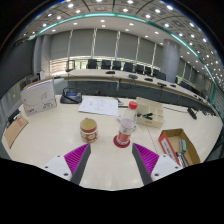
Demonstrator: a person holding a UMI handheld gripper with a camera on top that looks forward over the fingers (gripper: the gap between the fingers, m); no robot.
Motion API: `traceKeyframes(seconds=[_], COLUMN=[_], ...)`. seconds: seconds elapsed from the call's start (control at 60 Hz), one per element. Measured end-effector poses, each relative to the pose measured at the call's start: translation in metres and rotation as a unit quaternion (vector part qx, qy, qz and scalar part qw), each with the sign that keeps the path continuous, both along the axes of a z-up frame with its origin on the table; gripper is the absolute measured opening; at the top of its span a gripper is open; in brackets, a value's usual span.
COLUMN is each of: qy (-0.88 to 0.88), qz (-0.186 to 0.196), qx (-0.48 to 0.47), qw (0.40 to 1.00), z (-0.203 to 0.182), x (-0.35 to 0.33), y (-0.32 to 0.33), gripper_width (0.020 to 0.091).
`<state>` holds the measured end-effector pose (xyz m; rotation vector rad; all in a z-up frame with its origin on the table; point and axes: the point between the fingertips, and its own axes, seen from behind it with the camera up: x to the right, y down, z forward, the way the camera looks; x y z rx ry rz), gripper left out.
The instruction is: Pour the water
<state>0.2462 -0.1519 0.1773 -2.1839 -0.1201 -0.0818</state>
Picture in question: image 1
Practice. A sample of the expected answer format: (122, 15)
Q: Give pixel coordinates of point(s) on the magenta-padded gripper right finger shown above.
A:
(148, 159)

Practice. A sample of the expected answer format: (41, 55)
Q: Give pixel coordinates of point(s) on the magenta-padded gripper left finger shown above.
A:
(76, 159)

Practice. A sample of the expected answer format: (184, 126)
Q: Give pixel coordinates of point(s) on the clear red-capped water bottle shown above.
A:
(126, 128)

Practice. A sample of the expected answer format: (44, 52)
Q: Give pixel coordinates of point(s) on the red and cream mug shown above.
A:
(88, 131)

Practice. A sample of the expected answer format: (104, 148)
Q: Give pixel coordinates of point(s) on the black marker pen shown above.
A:
(184, 159)
(179, 160)

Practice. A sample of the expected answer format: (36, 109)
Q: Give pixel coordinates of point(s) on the open brown cardboard box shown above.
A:
(171, 138)

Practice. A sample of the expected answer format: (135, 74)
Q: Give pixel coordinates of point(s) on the flat round red coaster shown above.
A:
(116, 143)

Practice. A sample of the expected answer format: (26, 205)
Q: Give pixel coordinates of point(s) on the green whiteboard eraser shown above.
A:
(183, 146)

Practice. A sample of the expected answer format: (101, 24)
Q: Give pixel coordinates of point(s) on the beige compartment organizer tray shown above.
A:
(150, 106)

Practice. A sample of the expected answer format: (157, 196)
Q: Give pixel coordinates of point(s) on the white printed paper sheet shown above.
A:
(98, 106)

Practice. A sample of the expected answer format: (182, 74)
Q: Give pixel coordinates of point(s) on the flat brown cardboard sheet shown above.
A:
(16, 130)

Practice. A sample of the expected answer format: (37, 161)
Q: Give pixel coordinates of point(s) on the large white printed carton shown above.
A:
(38, 98)

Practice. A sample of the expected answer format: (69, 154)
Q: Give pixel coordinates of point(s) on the small black desk device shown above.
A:
(14, 116)

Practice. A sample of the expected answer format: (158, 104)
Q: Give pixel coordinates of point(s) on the black desk microphone units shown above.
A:
(162, 84)

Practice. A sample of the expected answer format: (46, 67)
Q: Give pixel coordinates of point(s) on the row of black office chairs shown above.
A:
(128, 66)

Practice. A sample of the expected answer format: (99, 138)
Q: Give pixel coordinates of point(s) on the round ceiling lights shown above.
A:
(125, 10)

